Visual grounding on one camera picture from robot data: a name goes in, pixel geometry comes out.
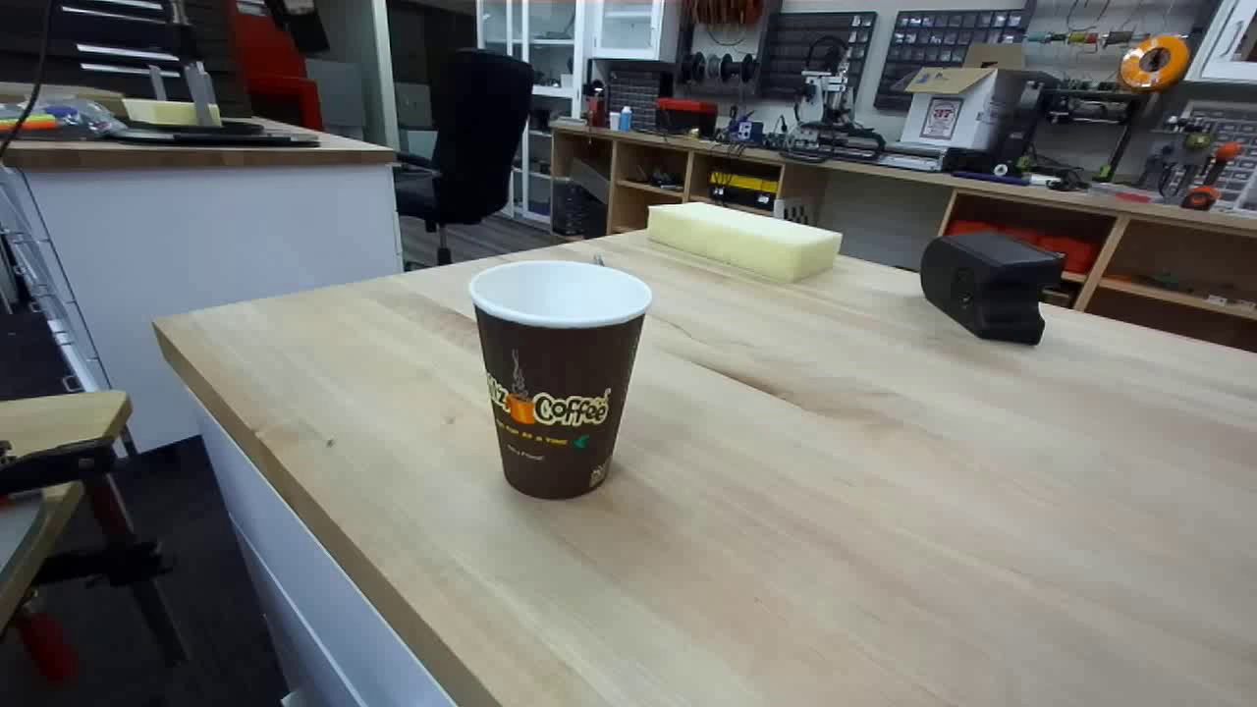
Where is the brown paper coffee cup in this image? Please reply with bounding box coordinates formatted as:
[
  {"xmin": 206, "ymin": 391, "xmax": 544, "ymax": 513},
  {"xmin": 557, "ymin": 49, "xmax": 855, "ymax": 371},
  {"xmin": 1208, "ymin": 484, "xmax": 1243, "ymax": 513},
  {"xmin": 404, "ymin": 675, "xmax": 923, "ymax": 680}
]
[{"xmin": 463, "ymin": 253, "xmax": 654, "ymax": 503}]

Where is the pale yellow foam block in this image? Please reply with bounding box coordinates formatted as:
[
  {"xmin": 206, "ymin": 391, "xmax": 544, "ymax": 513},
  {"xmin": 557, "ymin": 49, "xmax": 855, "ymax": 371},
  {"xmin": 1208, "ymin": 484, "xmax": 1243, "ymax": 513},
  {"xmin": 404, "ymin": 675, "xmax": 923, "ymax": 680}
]
[{"xmin": 645, "ymin": 200, "xmax": 843, "ymax": 287}]

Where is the yellow and black case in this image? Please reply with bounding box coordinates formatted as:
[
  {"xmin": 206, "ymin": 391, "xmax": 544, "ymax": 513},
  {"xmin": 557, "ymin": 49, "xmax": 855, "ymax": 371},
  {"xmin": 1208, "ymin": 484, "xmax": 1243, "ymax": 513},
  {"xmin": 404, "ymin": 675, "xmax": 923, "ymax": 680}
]
[{"xmin": 707, "ymin": 166, "xmax": 785, "ymax": 211}]

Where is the red and black toolbox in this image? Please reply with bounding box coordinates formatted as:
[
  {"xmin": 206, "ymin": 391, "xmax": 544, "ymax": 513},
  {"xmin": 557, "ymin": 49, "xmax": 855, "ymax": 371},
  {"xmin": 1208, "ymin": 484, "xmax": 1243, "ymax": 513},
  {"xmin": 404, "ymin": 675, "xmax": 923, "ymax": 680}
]
[{"xmin": 652, "ymin": 92, "xmax": 722, "ymax": 141}]

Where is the black office chair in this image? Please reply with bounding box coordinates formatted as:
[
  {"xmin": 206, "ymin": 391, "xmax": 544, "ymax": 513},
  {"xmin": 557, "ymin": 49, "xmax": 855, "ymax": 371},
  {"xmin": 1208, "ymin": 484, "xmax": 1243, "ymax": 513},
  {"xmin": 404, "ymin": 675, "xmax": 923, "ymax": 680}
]
[{"xmin": 394, "ymin": 46, "xmax": 539, "ymax": 268}]

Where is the white glass door cabinet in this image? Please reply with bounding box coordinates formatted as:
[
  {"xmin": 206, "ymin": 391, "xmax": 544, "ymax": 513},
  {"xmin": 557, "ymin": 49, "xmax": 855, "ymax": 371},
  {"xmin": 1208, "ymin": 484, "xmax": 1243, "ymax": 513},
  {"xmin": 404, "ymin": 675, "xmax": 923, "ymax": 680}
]
[{"xmin": 476, "ymin": 0, "xmax": 683, "ymax": 225}]

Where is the wooden workbench with shelves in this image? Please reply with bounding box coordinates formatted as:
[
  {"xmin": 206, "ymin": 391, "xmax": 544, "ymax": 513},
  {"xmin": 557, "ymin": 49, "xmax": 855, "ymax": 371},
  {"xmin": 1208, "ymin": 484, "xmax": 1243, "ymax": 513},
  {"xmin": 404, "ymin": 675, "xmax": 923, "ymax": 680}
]
[{"xmin": 544, "ymin": 117, "xmax": 1257, "ymax": 352}]

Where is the black pegboard tool panel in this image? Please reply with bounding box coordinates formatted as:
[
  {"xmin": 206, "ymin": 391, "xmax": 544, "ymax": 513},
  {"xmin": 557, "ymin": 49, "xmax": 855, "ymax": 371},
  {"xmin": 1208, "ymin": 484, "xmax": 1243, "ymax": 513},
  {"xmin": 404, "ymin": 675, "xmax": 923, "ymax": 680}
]
[
  {"xmin": 872, "ymin": 9, "xmax": 1033, "ymax": 112},
  {"xmin": 758, "ymin": 9, "xmax": 881, "ymax": 105}
]

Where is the black rectangular box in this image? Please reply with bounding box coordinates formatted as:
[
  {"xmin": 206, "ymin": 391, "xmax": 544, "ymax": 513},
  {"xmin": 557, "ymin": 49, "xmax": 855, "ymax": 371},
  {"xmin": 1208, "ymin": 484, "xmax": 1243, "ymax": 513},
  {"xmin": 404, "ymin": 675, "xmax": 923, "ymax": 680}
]
[{"xmin": 913, "ymin": 230, "xmax": 1067, "ymax": 350}]

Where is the white cardboard box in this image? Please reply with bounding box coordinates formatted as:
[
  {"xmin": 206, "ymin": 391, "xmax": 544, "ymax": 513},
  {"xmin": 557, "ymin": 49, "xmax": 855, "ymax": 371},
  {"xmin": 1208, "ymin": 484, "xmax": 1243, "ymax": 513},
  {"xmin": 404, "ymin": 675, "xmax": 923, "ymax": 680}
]
[{"xmin": 900, "ymin": 43, "xmax": 1037, "ymax": 156}]

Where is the red storage bin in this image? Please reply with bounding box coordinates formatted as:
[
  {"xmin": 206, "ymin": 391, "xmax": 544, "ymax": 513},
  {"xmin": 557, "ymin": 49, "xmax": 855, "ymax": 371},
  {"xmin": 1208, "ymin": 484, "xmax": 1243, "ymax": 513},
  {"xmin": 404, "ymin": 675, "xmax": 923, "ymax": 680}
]
[{"xmin": 948, "ymin": 217, "xmax": 1099, "ymax": 277}]

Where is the white counter with wooden top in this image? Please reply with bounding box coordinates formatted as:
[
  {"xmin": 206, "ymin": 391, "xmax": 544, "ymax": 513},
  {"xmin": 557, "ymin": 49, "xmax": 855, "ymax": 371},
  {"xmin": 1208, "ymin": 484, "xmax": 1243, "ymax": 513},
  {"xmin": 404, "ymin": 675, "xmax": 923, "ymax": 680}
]
[{"xmin": 0, "ymin": 117, "xmax": 407, "ymax": 455}]

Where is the flat black tray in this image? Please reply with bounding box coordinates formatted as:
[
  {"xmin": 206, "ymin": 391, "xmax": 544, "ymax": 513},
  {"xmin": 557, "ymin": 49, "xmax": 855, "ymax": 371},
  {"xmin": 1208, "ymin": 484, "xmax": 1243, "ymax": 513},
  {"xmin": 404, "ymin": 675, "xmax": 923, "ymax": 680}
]
[{"xmin": 100, "ymin": 112, "xmax": 327, "ymax": 147}]

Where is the small wooden side table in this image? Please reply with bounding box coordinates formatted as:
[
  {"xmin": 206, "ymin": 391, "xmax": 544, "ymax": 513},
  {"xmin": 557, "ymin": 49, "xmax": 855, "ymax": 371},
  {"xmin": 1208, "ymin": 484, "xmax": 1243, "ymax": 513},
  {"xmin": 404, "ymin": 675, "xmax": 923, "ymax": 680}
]
[{"xmin": 0, "ymin": 390, "xmax": 188, "ymax": 685}]

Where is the orange tape roll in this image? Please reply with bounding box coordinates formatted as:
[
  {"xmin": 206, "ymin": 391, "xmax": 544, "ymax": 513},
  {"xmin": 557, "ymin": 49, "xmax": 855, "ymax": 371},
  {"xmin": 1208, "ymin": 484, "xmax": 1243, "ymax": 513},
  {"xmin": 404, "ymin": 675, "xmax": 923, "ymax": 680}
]
[{"xmin": 1116, "ymin": 32, "xmax": 1195, "ymax": 92}]

